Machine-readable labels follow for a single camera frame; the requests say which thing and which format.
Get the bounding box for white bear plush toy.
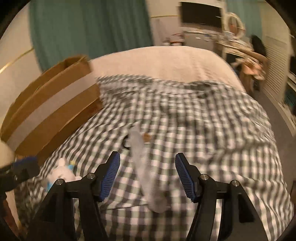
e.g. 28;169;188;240
46;158;82;191

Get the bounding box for brown cardboard box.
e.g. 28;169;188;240
1;55;103;164

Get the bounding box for clear plastic tube wrapper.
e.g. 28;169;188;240
128;126;168;213

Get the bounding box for grey checkered blanket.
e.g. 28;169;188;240
15;75;294;240

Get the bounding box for green curtain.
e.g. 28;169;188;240
29;1;154;71

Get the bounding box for white shelf cabinet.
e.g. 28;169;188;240
264;36;295;126

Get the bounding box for wooden chair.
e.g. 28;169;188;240
231;49;269;95

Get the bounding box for cream bed cover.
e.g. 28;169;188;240
1;46;244;166

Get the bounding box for black backpack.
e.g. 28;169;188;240
250;35;267;57

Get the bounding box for white dressing table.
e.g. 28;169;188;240
215;40;253;64

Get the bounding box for grey storage boxes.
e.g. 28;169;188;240
183;30;220;51

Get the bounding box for round vanity mirror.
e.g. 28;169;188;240
224;12;246;39

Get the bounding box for teal window curtain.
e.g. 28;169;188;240
226;0;262;38

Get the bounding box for black television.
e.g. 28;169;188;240
180;2;222;29

